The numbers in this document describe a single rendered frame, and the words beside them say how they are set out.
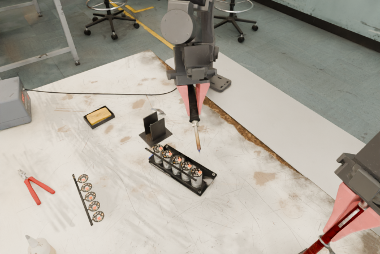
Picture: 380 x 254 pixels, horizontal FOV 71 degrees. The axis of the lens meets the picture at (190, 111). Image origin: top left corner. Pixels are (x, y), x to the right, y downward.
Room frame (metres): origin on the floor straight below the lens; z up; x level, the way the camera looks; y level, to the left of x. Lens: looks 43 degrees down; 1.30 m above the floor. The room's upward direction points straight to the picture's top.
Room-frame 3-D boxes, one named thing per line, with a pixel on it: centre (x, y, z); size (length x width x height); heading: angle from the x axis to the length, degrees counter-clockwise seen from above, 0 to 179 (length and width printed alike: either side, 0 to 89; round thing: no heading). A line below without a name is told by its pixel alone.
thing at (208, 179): (0.38, 0.02, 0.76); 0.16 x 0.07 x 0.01; 53
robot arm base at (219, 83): (0.78, -0.05, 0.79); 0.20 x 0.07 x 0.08; 50
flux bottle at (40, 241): (0.19, 0.27, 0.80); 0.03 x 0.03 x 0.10
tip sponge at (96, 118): (0.57, 0.27, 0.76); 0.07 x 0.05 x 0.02; 133
